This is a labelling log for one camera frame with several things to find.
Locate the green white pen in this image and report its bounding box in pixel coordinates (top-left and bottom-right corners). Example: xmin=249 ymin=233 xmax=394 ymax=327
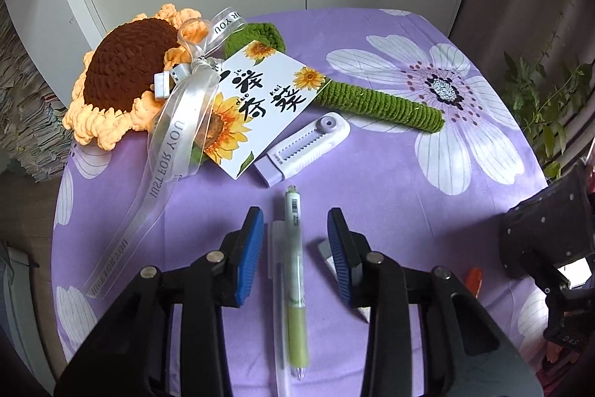
xmin=283 ymin=185 xmax=310 ymax=380

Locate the white eraser block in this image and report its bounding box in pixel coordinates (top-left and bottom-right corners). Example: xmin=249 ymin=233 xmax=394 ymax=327
xmin=317 ymin=239 xmax=373 ymax=323

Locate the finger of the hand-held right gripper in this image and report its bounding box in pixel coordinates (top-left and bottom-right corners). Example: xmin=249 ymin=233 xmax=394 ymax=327
xmin=525 ymin=252 xmax=572 ymax=305
xmin=560 ymin=256 xmax=595 ymax=287

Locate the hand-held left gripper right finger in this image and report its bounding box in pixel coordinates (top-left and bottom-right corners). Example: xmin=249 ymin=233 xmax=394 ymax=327
xmin=327 ymin=207 xmax=542 ymax=397

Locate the tall pile of papers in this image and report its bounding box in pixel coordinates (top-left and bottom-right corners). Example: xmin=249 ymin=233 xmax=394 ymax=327
xmin=0 ymin=0 xmax=75 ymax=184

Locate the orange pen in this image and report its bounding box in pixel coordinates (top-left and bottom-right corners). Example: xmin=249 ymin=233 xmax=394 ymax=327
xmin=465 ymin=268 xmax=483 ymax=298

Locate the purple floral tablecloth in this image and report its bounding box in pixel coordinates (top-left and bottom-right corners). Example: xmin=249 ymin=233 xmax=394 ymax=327
xmin=52 ymin=9 xmax=559 ymax=397

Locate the crochet sunflower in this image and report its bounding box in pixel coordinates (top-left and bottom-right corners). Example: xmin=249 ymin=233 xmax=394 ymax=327
xmin=62 ymin=4 xmax=444 ymax=153

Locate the silver printed ribbon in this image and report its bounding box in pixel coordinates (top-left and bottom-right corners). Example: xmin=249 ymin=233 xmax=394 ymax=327
xmin=84 ymin=6 xmax=249 ymax=300

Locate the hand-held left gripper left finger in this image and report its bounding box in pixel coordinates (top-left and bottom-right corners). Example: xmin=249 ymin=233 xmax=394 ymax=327
xmin=53 ymin=206 xmax=265 ymax=397

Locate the grey dotted pen holder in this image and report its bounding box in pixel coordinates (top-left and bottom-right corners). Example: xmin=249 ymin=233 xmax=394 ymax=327
xmin=499 ymin=162 xmax=595 ymax=279

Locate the green leafy plant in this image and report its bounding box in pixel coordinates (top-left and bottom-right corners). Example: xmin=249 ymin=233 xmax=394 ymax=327
xmin=502 ymin=0 xmax=595 ymax=179

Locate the white sunflower print card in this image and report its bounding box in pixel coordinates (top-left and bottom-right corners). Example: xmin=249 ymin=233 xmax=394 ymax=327
xmin=203 ymin=39 xmax=332 ymax=180

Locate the white purple utility cutter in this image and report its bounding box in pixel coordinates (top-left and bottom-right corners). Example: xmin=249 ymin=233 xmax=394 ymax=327
xmin=253 ymin=112 xmax=350 ymax=188

